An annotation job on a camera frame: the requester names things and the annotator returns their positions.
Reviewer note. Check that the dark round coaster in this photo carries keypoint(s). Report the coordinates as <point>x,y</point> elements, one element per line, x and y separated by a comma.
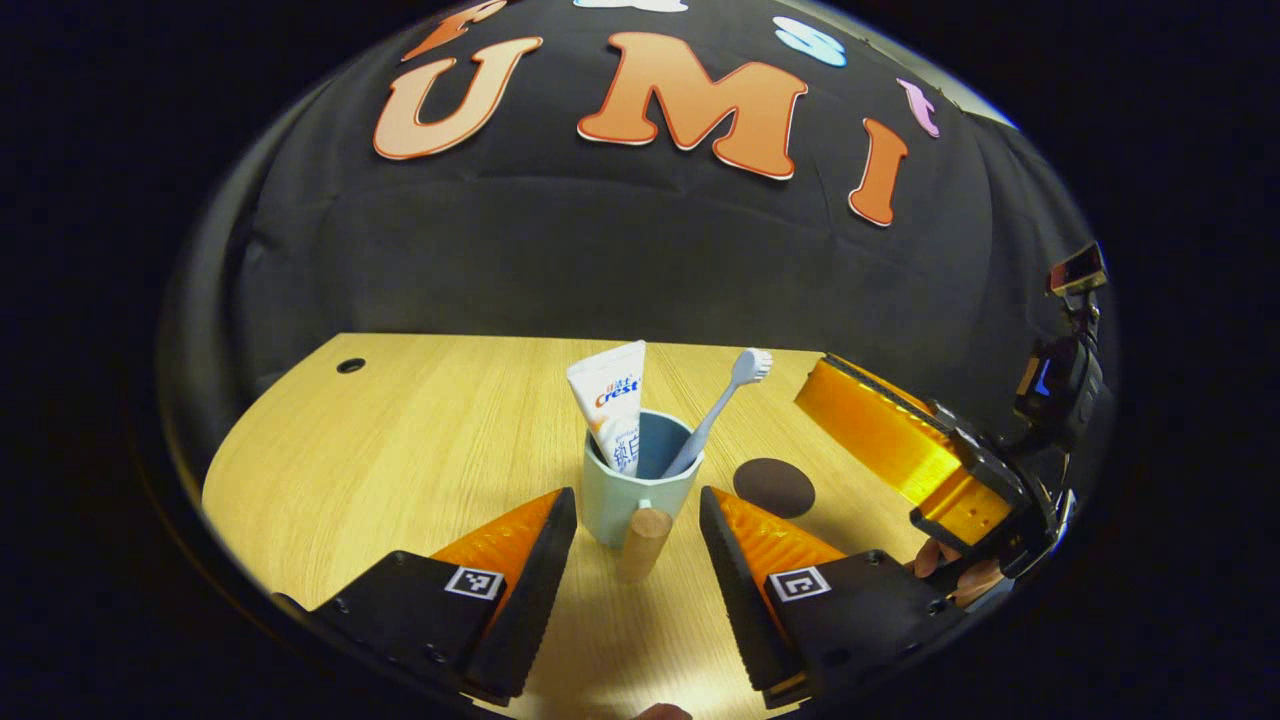
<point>775,488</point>

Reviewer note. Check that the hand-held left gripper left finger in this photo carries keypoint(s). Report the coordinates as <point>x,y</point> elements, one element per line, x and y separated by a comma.
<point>535,590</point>

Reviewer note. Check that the white toothpaste tube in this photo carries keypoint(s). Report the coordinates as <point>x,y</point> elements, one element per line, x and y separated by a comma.
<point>612,395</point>

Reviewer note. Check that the black backdrop cloth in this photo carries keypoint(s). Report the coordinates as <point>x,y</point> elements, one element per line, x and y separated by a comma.
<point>620,250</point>

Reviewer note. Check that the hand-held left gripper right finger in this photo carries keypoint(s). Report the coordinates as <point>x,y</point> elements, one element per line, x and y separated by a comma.
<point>740,590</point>

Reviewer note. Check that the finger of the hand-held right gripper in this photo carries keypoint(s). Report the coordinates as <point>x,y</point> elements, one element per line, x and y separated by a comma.
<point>880,430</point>

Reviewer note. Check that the wooden desktop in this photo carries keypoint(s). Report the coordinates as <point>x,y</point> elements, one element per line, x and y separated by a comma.
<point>400,450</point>

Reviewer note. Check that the white toothbrush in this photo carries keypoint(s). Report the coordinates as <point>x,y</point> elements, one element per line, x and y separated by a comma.
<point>722,400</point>

